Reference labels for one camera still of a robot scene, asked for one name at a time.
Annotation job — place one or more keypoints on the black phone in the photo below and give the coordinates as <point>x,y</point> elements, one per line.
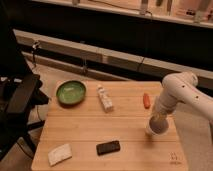
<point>108,147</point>

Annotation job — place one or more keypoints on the white tube bottle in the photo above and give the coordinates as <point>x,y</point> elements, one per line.
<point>105,99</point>

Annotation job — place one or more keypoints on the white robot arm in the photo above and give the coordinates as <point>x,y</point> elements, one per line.
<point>181,87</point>

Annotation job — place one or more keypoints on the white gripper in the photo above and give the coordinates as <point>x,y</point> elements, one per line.
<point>160,110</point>

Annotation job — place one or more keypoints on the black chair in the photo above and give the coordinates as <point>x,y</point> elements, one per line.
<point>19,91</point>

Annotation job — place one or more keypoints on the white sponge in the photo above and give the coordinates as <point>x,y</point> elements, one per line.
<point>59,154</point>

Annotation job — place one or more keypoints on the orange carrot toy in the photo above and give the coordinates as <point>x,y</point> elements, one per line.
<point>146,101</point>

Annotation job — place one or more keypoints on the green bowl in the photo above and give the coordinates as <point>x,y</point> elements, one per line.
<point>71,92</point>

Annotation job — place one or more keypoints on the wooden table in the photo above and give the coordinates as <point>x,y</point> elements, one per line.
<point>87,124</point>

